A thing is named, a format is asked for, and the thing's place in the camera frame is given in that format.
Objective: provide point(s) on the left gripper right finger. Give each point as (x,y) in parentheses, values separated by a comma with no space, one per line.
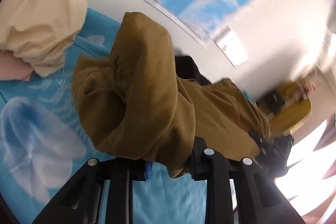
(258,199)

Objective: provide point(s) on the pink folded cloth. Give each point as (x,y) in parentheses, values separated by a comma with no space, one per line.
(13,68)

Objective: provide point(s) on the black garment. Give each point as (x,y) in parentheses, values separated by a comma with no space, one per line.
(187,69)

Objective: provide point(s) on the blue patterned bed sheet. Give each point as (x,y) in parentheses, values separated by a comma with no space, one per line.
(43,143)

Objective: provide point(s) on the brown large shirt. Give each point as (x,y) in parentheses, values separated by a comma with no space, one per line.
(133,105)

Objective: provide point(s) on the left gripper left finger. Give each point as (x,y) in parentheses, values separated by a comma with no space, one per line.
(98,186)

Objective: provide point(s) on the cream pillow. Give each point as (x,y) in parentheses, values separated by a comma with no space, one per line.
(40,31)

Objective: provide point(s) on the yellow round table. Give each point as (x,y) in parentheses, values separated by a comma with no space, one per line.
(287,107)

